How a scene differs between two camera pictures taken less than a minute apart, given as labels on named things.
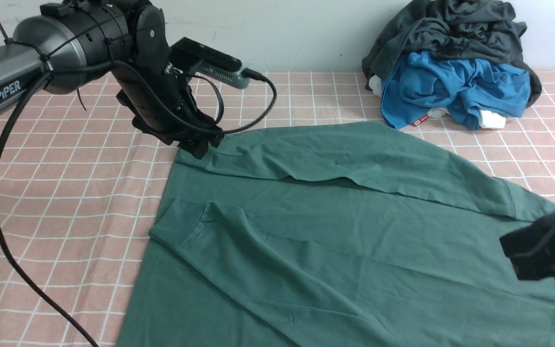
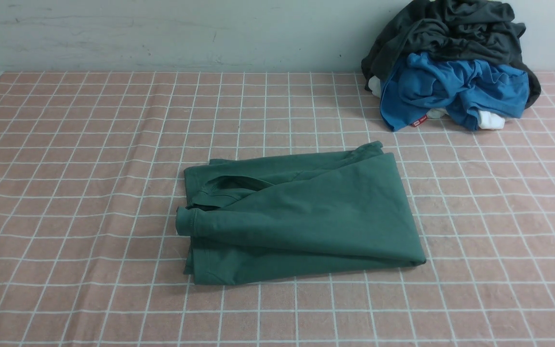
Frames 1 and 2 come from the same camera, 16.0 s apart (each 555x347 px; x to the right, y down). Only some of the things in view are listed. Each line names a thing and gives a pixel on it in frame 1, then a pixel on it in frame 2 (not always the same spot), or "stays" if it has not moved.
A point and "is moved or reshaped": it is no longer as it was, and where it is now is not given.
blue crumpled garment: (423, 83) stays
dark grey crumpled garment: (457, 30) stays
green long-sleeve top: (347, 233) is moved or reshaped
